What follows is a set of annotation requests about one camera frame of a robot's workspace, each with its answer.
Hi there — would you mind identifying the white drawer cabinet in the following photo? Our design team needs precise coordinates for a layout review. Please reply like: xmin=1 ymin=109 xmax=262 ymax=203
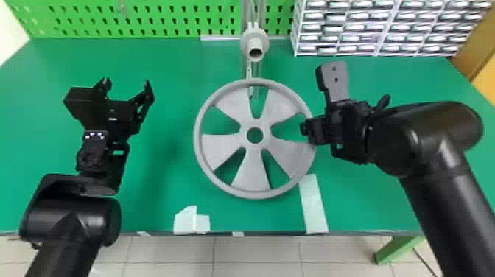
xmin=290 ymin=0 xmax=400 ymax=58
xmin=376 ymin=0 xmax=494 ymax=58

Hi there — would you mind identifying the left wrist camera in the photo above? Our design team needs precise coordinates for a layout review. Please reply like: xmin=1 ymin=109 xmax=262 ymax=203
xmin=63 ymin=86 xmax=110 ymax=130

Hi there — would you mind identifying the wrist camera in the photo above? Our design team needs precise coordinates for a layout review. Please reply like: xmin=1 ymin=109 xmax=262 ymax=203
xmin=315 ymin=60 xmax=351 ymax=105
xmin=63 ymin=86 xmax=110 ymax=130

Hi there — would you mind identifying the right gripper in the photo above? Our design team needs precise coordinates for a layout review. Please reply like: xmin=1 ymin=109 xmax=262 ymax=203
xmin=299 ymin=99 xmax=373 ymax=165

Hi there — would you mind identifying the grey wheel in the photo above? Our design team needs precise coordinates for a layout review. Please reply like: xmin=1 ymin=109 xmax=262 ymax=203
xmin=192 ymin=77 xmax=318 ymax=200

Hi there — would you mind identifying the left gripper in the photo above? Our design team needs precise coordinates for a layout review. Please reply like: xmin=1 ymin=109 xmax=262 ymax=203
xmin=92 ymin=77 xmax=156 ymax=142

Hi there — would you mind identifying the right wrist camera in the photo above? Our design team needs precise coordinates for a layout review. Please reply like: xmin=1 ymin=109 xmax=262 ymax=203
xmin=315 ymin=60 xmax=351 ymax=105

